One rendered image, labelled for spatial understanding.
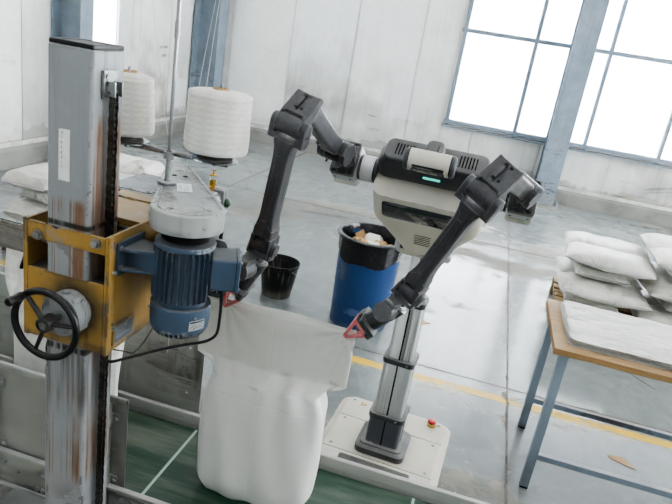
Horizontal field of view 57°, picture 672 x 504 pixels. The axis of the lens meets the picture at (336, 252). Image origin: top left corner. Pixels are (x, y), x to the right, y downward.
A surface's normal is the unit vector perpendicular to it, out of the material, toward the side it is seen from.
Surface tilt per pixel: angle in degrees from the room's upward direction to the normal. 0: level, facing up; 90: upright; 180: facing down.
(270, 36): 90
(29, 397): 90
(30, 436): 90
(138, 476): 0
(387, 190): 40
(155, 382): 90
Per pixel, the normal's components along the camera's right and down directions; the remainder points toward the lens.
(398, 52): -0.26, 0.28
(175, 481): 0.15, -0.93
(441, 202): -0.07, -0.54
